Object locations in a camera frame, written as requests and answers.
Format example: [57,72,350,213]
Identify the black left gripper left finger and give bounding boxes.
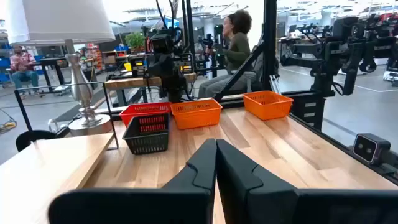
[47,138,218,224]

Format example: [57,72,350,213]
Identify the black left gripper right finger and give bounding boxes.
[216,138,398,224]

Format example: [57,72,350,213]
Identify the red plastic basket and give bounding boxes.
[119,101,172,128]

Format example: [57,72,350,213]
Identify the orange plastic basket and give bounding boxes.
[242,90,294,121]
[170,98,223,131]

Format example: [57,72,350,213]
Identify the black plastic basket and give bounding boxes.
[122,113,171,156]

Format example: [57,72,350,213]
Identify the wooden shelf board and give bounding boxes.
[0,133,115,224]

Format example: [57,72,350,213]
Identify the black box yellow label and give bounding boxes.
[178,54,195,75]
[129,57,147,78]

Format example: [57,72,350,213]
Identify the wooden workbench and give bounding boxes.
[104,72,198,107]

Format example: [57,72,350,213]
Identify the green potted plant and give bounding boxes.
[124,32,146,54]

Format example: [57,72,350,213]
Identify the person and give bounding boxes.
[198,9,264,99]
[9,45,42,98]

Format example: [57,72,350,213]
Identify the storage rack colourful items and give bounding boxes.
[86,43,104,71]

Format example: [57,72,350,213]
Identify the black side table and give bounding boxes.
[35,57,68,94]

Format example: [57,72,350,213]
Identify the table lamp white shade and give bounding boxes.
[4,0,116,137]

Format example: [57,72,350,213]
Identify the black round chair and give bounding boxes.
[15,129,59,153]

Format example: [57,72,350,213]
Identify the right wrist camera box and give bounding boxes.
[150,32,175,54]

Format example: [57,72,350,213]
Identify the black metal shelf side frame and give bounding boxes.
[14,82,119,151]

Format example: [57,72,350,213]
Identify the black aluminium rig frame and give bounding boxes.
[93,0,398,187]

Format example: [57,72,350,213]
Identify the small black depth camera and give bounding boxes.
[353,133,392,166]

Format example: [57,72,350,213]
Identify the yellow floor cable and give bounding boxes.
[0,108,18,134]

